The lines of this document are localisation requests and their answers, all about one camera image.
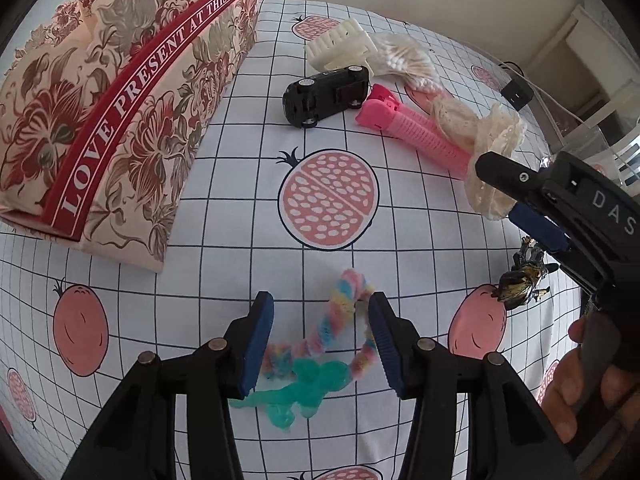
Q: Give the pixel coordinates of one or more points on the person's right hand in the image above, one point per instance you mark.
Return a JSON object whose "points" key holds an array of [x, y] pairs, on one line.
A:
{"points": [[562, 390]]}

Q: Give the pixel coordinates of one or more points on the pastel rainbow pipe cleaner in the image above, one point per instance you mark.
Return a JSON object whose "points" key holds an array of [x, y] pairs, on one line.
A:
{"points": [[325, 325]]}

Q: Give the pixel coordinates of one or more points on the white slatted rack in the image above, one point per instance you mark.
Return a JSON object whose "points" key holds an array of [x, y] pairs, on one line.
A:
{"points": [[629, 160]]}

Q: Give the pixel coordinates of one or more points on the floral paper gift box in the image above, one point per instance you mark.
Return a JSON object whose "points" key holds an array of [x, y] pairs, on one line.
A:
{"points": [[110, 110]]}

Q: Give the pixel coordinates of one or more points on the pink plastic hair clip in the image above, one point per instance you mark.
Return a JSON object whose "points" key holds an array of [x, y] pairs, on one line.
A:
{"points": [[415, 127]]}

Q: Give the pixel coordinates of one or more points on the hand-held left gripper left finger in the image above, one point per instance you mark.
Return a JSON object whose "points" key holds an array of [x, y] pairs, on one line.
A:
{"points": [[260, 342]]}

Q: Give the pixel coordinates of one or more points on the black toy car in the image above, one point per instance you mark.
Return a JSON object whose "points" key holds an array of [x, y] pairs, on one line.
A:
{"points": [[322, 95]]}

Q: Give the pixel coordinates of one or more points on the beige lace scrunchie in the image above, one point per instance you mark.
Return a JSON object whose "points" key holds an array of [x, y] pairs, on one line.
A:
{"points": [[492, 130]]}

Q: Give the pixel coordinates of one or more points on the black and gold action figure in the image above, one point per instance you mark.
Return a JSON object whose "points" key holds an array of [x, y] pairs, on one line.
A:
{"points": [[522, 280]]}

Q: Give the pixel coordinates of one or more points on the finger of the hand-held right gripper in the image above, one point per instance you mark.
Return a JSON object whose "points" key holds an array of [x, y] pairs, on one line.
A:
{"points": [[510, 175], [537, 227]]}

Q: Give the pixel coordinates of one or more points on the white cabinet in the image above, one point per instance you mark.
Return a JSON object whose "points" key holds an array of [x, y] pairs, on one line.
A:
{"points": [[585, 45]]}

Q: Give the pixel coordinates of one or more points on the white hair claw clip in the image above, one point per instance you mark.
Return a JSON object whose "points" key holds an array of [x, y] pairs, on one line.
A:
{"points": [[337, 45]]}

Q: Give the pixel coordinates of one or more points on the desktop with grid fruit cloth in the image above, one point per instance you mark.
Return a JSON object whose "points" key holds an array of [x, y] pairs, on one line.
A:
{"points": [[240, 210]]}

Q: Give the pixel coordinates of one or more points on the black charger box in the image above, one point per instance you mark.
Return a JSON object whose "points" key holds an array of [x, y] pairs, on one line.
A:
{"points": [[517, 92]]}

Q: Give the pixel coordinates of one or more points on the bag of cotton swabs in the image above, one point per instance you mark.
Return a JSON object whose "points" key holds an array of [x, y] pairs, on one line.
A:
{"points": [[405, 57]]}

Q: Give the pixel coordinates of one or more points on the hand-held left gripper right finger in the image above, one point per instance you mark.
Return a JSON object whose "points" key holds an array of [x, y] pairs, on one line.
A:
{"points": [[382, 347]]}

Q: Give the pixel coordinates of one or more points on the teal gummy figure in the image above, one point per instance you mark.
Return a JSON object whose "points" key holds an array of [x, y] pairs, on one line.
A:
{"points": [[305, 385]]}

